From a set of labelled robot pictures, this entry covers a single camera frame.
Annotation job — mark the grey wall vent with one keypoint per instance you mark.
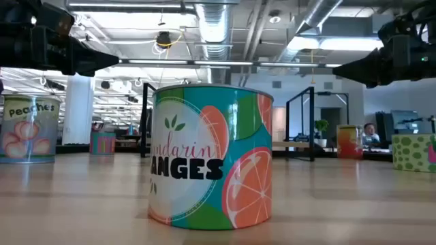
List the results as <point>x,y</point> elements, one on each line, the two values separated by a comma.
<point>328,85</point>
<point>276,84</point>

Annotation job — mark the orange red gradient can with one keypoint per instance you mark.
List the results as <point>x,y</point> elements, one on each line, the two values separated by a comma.
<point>349,143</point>

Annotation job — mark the black round ceiling speaker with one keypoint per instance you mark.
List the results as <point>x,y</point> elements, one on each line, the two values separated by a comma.
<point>105,84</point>

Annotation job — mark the yellow hanging pendant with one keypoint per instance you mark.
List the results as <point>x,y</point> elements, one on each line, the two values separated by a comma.
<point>312,81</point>

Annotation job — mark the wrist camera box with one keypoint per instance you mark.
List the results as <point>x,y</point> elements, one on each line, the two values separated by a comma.
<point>56,18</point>
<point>391,30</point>

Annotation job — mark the silver ribbed ceiling duct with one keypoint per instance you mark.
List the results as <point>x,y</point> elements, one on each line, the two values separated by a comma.
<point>214,30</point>

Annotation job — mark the round white ceiling fixture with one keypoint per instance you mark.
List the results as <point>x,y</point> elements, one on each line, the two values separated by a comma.
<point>274,19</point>

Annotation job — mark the rectangular ceiling light fixture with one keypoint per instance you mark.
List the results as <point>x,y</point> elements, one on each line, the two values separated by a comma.
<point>129,5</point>

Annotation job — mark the black metal shelf frame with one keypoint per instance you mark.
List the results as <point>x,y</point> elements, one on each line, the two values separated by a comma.
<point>312,119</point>

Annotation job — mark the smooth silver ceiling duct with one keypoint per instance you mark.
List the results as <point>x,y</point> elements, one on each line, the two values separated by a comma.
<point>318,13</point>

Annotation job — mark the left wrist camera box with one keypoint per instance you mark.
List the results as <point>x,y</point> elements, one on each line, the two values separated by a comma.
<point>56,18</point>

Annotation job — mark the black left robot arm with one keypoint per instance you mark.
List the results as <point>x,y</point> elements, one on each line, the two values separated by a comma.
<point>3,44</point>

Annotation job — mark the long linear ceiling light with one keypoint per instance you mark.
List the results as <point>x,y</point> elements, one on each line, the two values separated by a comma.
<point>221,63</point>

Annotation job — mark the dark door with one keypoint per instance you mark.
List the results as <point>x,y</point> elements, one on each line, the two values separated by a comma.
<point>330,117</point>

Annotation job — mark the bright ceiling light panel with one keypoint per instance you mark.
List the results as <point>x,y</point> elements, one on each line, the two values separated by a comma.
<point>340,44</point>

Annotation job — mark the white building column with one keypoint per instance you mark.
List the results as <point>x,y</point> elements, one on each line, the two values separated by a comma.
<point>78,112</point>

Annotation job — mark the peaches can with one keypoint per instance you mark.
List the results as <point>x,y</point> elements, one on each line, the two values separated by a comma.
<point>30,136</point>

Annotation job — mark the mandarin oranges can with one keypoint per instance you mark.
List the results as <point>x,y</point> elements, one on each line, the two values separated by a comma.
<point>190,153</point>

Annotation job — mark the computer monitor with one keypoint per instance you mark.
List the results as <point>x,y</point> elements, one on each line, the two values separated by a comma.
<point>403,119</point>

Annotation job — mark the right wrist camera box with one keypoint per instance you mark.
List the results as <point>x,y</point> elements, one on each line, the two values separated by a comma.
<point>391,30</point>

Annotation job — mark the potted green plant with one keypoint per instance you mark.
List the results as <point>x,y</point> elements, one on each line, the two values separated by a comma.
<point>321,126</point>

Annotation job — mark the black computer tower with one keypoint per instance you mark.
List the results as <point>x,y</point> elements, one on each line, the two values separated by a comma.
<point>383,126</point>

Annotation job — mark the person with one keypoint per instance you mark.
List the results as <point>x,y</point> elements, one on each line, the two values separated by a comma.
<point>369,131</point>

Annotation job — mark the thin black background frame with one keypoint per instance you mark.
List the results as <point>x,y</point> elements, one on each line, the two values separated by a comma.
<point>325,93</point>

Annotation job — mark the black ceiling dome device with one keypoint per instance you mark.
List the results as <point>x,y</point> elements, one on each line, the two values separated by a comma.
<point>163,39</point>

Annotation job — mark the squat green dotted can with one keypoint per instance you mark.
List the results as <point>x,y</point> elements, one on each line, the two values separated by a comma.
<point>412,153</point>

